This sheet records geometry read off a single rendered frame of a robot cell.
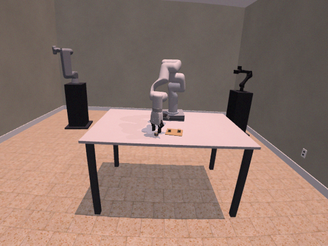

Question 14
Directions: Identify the orange flat mat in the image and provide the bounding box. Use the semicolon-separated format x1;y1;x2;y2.
165;128;183;136

